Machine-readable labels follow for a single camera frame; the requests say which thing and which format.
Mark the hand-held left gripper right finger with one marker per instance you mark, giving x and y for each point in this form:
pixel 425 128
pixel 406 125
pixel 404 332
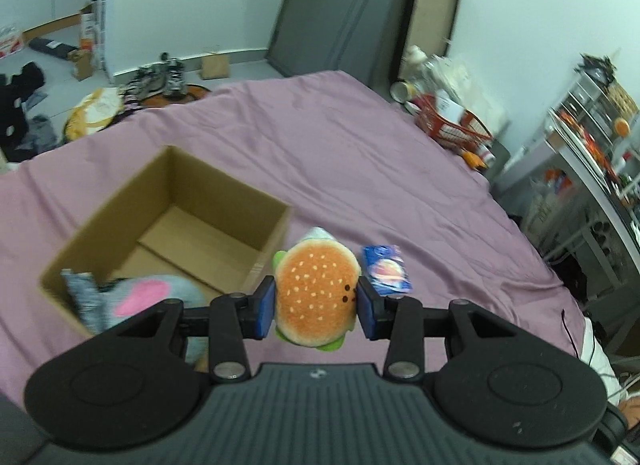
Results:
pixel 369 309

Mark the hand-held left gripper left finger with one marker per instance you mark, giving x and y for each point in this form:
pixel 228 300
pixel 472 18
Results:
pixel 265 310

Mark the hamburger plush toy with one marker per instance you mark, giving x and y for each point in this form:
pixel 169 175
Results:
pixel 315 290

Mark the brown cardboard box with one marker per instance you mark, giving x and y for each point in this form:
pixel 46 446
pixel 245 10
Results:
pixel 200 225

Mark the blue-grey furry plush toy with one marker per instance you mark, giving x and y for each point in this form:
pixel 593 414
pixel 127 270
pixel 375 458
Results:
pixel 150 295

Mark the small blue denim plush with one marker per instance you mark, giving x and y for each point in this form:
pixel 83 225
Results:
pixel 82 295

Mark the blue snack packet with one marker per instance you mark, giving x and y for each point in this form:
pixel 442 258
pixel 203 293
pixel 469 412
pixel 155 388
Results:
pixel 387 270

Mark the orange small item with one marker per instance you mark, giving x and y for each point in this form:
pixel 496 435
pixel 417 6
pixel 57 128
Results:
pixel 472 159

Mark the pink and white bottle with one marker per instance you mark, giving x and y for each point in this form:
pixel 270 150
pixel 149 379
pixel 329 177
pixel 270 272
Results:
pixel 487 155

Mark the red plastic basket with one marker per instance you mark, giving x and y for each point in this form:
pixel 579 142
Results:
pixel 450 125

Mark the plastic bag under desk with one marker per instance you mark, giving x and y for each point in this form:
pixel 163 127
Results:
pixel 547 205

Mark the round paper cup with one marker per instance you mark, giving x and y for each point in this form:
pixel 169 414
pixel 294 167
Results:
pixel 403 91

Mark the white duvet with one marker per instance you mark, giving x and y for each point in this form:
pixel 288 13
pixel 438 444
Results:
pixel 597 360

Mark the small cardboard box on floor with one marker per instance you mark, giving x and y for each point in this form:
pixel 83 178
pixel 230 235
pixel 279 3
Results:
pixel 215 66

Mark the white desk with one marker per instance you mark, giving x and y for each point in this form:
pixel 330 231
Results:
pixel 595 195

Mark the yellow and white cushion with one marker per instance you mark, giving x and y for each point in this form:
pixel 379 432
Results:
pixel 95 112

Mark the person's grey clothing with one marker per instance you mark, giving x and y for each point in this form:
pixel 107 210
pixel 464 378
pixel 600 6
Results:
pixel 15 440

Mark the grey drawer organizer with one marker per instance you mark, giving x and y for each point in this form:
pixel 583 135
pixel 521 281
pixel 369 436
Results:
pixel 580 110

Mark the dark grey door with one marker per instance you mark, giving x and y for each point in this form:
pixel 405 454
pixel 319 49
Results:
pixel 340 10

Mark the framed brown board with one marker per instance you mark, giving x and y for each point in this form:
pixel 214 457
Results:
pixel 435 10

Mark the orange round plush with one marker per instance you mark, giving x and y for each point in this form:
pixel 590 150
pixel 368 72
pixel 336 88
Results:
pixel 621 126

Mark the black clothes on floor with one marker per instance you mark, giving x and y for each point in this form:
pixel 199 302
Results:
pixel 20 110

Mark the woven basket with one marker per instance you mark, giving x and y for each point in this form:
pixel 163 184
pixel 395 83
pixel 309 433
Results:
pixel 624 97

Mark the black flat item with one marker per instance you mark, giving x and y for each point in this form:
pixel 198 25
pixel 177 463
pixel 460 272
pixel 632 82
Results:
pixel 50 47

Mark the red and white package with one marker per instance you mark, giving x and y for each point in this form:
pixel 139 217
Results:
pixel 10 41

